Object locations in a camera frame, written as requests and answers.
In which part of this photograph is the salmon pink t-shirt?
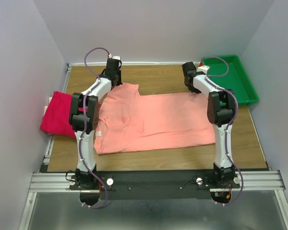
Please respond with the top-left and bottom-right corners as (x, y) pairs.
(94, 83), (215, 155)

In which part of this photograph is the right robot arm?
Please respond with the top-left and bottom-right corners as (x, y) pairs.
(182, 62), (239, 188)

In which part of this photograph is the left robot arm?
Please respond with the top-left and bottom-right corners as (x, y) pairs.
(69, 56), (122, 189)

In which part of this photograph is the green plastic tray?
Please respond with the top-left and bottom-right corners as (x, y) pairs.
(202, 55), (259, 106)

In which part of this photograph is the folded red t-shirt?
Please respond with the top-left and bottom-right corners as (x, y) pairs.
(40, 91), (101, 139)

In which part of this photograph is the folded white t-shirt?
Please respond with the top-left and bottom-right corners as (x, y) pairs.
(43, 97), (52, 115)

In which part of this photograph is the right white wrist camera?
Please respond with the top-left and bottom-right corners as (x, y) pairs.
(197, 61), (210, 75)

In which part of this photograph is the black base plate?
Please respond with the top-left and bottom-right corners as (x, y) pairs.
(65, 170), (238, 205)

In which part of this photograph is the aluminium frame rail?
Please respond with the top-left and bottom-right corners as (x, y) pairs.
(19, 64), (72, 230)

